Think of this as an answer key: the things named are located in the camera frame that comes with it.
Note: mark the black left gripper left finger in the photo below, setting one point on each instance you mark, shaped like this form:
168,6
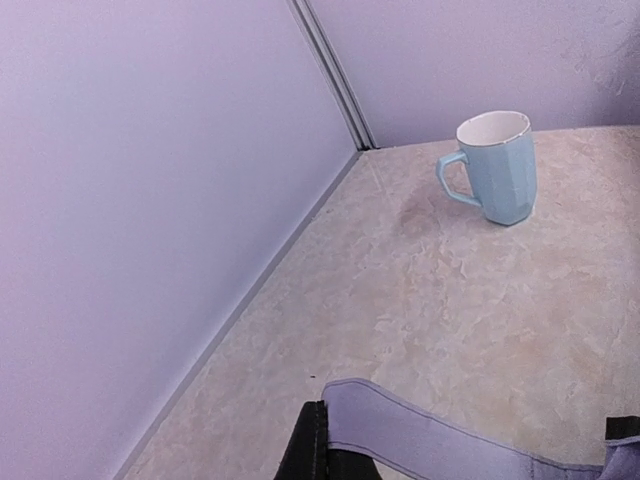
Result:
308,456

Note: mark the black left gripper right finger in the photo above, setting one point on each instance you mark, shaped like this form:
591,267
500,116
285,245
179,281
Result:
622,428

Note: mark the lilac folding umbrella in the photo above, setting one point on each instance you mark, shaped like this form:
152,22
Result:
367,419

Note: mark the light blue mug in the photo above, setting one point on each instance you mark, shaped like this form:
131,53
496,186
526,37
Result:
497,151

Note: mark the right aluminium corner post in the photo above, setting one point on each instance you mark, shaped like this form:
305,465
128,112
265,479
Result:
334,74

